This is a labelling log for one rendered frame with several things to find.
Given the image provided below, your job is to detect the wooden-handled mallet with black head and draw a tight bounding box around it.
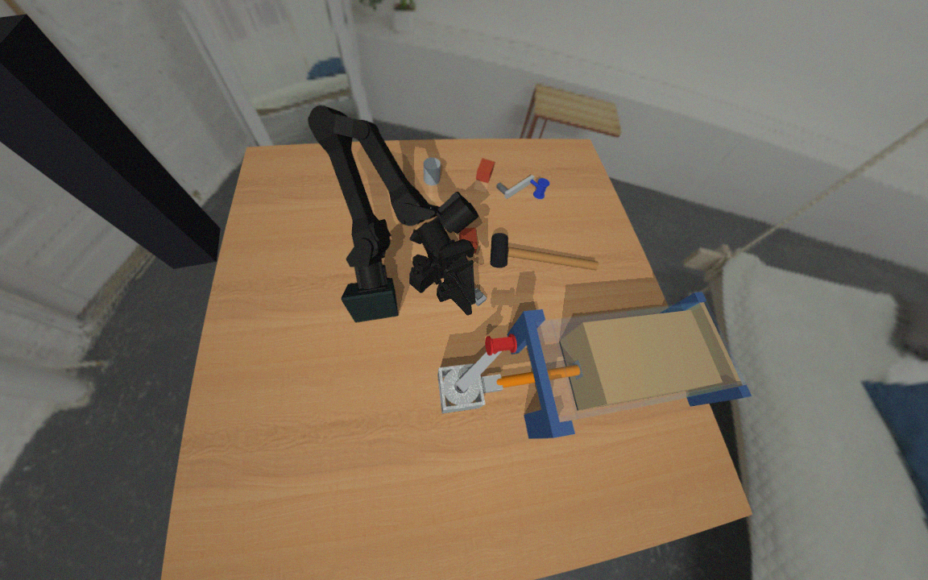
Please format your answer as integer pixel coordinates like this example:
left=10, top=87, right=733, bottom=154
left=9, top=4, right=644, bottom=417
left=490, top=233, right=599, bottom=270

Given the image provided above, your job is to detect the orange-red cube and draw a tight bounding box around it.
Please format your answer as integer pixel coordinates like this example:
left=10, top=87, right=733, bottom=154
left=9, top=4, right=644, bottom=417
left=476, top=158, right=494, bottom=183
left=459, top=228, right=478, bottom=253

